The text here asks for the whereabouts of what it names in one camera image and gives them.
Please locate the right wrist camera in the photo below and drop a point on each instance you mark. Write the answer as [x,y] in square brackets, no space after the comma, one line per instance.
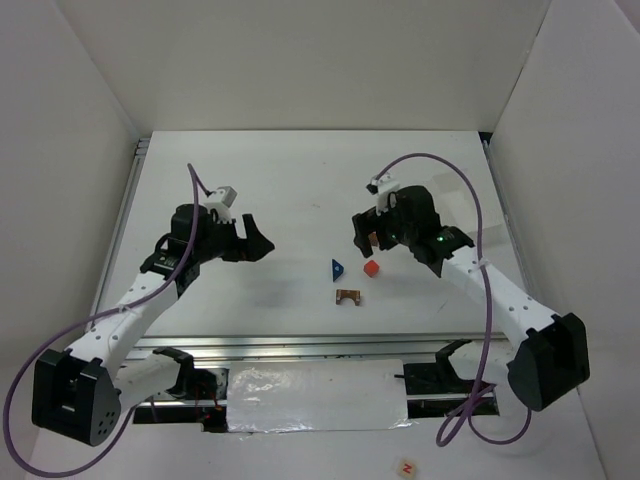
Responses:
[384,190]

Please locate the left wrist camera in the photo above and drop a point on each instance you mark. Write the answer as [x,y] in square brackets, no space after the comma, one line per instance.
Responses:
[219,203]

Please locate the red cube wood block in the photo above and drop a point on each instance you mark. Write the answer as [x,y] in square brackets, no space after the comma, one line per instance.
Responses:
[371,268]

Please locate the white perforated plastic basket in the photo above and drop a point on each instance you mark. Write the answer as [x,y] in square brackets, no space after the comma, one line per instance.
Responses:
[456,207]

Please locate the small letter N tile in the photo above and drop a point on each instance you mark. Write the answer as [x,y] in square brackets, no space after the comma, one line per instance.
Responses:
[406,469]

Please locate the aluminium rail frame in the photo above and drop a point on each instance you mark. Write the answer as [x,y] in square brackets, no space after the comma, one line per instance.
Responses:
[302,187]

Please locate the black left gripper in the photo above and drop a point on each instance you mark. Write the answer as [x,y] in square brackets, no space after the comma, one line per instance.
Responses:
[240,240]

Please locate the brown wedge wood block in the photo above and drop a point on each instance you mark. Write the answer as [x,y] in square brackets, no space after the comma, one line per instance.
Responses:
[371,240]

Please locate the silver foil sheet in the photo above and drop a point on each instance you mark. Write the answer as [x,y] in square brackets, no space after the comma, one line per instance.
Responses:
[327,395]

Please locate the blue triangle wood block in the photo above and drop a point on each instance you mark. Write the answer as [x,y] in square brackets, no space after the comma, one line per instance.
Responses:
[337,270]

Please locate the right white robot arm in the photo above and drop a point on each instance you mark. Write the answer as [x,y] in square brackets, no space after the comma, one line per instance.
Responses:
[551,350]

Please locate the brown arch wood block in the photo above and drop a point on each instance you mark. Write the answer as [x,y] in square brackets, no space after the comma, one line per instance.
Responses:
[347,294]

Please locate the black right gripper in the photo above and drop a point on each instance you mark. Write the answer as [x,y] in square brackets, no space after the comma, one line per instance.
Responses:
[375,226]

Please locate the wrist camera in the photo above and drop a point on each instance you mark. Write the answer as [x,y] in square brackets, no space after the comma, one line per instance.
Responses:
[219,203]
[384,190]

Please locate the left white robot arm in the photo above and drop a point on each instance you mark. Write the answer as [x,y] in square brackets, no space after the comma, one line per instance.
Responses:
[81,391]

